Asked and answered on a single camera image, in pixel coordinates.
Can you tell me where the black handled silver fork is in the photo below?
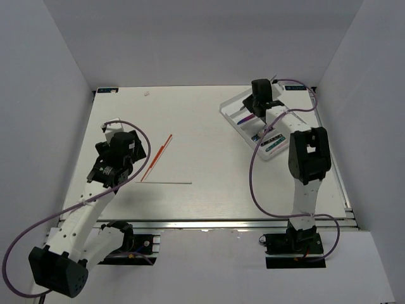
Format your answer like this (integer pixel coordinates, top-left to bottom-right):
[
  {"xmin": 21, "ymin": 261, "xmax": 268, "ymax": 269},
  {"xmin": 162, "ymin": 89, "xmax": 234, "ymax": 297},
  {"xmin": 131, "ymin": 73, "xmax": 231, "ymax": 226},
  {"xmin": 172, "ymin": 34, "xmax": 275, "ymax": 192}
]
[{"xmin": 260, "ymin": 134, "xmax": 285, "ymax": 146}]

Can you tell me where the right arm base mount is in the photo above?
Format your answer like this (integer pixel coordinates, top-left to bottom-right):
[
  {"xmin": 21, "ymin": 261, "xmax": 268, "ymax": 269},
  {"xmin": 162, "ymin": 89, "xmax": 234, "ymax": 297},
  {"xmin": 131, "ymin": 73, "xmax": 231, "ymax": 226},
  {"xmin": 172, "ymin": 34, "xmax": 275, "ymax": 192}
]
[{"xmin": 258, "ymin": 224, "xmax": 326, "ymax": 269}]

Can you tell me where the clear chopstick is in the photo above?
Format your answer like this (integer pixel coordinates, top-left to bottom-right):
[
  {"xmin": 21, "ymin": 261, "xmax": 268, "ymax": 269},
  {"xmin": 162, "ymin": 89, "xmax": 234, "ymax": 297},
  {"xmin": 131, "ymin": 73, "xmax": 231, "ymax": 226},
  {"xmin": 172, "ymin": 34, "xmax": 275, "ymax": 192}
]
[{"xmin": 136, "ymin": 181, "xmax": 192, "ymax": 185}]

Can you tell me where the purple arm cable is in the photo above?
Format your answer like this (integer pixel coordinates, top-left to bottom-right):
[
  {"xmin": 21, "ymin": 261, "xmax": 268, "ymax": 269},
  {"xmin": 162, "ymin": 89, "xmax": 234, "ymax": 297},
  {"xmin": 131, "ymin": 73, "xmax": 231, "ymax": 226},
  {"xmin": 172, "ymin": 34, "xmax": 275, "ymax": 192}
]
[
  {"xmin": 249, "ymin": 78, "xmax": 342, "ymax": 263},
  {"xmin": 1, "ymin": 119, "xmax": 156, "ymax": 298}
]

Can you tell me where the iridescent rainbow steak knife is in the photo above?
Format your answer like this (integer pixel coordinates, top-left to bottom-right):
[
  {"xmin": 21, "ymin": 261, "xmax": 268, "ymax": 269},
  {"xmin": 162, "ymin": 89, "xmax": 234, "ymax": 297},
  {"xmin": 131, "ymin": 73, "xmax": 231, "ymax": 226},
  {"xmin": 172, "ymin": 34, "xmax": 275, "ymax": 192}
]
[{"xmin": 237, "ymin": 114, "xmax": 256, "ymax": 125}]

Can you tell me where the white compartment cutlery tray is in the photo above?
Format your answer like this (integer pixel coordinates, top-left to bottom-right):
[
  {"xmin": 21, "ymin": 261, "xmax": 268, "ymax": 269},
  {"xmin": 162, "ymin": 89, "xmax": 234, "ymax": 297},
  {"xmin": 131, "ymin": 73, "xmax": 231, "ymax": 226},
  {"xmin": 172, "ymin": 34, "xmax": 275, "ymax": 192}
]
[{"xmin": 219, "ymin": 89, "xmax": 289, "ymax": 161}]

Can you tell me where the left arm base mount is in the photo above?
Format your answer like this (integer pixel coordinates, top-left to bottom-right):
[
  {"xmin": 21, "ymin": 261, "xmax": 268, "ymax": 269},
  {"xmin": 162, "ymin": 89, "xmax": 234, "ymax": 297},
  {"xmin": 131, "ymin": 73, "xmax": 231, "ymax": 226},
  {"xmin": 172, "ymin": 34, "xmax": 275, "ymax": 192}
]
[{"xmin": 99, "ymin": 220, "xmax": 161, "ymax": 266}]

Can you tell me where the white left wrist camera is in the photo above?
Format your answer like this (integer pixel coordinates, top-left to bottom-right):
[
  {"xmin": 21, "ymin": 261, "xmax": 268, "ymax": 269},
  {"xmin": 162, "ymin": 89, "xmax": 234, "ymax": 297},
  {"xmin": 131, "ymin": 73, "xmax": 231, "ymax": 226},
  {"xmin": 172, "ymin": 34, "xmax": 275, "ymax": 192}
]
[{"xmin": 101, "ymin": 117, "xmax": 124, "ymax": 144}]

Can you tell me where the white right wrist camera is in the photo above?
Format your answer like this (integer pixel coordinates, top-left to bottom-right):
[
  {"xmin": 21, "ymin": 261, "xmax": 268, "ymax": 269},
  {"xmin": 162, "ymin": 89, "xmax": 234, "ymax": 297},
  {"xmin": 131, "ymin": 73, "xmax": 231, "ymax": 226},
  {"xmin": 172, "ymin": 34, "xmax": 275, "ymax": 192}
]
[{"xmin": 271, "ymin": 80, "xmax": 284, "ymax": 101}]

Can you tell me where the blue label sticker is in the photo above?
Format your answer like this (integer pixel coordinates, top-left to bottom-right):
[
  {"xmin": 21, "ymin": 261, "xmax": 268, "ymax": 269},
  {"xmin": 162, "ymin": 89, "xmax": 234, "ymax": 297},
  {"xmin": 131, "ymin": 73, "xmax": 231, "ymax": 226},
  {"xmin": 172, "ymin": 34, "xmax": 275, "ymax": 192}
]
[
  {"xmin": 284, "ymin": 85, "xmax": 307, "ymax": 91},
  {"xmin": 97, "ymin": 87, "xmax": 119, "ymax": 94}
]

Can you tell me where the blue label sticker right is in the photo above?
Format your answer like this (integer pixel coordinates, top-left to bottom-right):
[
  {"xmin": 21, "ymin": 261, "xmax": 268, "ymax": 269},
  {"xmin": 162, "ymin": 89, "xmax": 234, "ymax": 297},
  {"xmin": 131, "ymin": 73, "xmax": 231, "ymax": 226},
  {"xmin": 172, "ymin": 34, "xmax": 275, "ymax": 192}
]
[{"xmin": 284, "ymin": 85, "xmax": 307, "ymax": 91}]

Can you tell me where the teal handled silver fork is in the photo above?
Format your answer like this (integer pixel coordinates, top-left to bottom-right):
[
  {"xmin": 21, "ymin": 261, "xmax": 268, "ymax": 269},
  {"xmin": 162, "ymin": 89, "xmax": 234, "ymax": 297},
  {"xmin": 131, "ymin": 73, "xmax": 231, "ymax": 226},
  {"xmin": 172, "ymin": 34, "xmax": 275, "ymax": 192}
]
[{"xmin": 265, "ymin": 137, "xmax": 285, "ymax": 152}]

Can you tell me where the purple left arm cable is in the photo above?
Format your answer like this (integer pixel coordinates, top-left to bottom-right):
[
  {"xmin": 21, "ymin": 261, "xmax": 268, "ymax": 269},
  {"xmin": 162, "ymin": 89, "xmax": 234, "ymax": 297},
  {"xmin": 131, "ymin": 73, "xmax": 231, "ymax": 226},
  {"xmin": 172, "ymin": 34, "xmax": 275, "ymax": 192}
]
[{"xmin": 1, "ymin": 119, "xmax": 156, "ymax": 298}]

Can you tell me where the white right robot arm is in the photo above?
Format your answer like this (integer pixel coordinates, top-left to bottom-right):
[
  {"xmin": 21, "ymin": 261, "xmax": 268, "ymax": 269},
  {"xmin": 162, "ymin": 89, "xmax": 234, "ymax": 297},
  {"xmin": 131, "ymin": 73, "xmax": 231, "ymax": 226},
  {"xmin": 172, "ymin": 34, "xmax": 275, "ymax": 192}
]
[{"xmin": 243, "ymin": 79, "xmax": 332, "ymax": 253}]

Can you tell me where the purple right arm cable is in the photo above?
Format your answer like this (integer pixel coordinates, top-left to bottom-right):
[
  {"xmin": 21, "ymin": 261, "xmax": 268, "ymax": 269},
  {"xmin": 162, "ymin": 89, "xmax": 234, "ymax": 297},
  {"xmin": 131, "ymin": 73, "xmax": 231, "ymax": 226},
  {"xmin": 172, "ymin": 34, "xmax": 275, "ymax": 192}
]
[{"xmin": 249, "ymin": 78, "xmax": 342, "ymax": 263}]

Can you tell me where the pink handled silver spoon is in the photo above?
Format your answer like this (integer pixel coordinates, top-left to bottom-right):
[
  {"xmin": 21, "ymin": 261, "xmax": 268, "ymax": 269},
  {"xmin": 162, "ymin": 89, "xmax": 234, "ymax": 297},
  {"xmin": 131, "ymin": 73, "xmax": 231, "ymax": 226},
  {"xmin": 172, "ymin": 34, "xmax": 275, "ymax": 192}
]
[{"xmin": 256, "ymin": 127, "xmax": 273, "ymax": 138}]

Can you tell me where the orange chopstick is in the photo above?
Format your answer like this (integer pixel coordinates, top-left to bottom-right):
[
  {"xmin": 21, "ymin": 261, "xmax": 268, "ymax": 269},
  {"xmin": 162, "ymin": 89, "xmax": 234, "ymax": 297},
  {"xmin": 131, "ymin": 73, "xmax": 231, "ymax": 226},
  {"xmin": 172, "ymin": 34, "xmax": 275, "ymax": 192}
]
[
  {"xmin": 140, "ymin": 134, "xmax": 173, "ymax": 182},
  {"xmin": 150, "ymin": 145, "xmax": 165, "ymax": 168}
]

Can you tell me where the blue label sticker left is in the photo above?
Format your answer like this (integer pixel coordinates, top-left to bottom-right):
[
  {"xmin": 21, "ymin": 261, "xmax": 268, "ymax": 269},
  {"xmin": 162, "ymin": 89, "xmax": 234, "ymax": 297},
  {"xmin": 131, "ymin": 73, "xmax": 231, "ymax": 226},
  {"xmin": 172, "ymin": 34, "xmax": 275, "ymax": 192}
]
[{"xmin": 97, "ymin": 87, "xmax": 119, "ymax": 94}]

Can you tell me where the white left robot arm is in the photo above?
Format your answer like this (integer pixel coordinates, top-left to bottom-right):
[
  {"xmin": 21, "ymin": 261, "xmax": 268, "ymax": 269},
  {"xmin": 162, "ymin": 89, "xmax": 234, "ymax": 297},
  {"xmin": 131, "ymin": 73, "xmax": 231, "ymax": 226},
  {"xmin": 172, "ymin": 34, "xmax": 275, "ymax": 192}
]
[{"xmin": 28, "ymin": 128, "xmax": 146, "ymax": 298}]

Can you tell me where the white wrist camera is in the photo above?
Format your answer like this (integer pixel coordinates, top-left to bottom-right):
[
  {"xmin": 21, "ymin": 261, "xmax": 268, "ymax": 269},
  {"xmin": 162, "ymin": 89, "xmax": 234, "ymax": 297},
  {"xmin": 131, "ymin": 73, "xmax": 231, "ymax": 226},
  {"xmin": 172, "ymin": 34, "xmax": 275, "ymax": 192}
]
[
  {"xmin": 101, "ymin": 117, "xmax": 124, "ymax": 144},
  {"xmin": 271, "ymin": 80, "xmax": 284, "ymax": 101}
]

